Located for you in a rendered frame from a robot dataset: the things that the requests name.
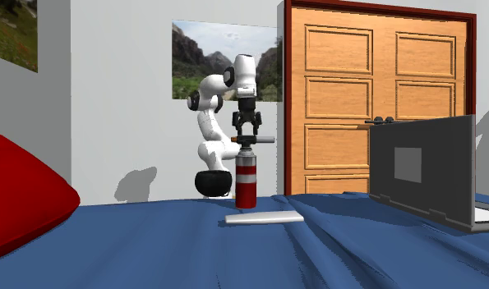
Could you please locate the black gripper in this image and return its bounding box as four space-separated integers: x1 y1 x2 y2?
232 97 264 136

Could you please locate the red grey blow torch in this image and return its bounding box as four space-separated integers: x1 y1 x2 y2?
230 135 276 210

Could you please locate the bed with blue cover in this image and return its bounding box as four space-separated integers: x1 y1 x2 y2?
0 191 489 289

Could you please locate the wooden door with red frame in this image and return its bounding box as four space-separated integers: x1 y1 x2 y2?
284 0 477 198

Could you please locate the grey laptop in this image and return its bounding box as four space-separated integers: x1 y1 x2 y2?
367 114 489 234

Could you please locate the mountain valley wall picture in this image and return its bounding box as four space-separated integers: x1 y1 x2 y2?
171 20 284 103

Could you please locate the green hillside wall picture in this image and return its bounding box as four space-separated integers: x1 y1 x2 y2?
0 0 39 74

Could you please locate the red pillow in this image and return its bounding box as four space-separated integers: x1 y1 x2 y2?
0 127 81 264

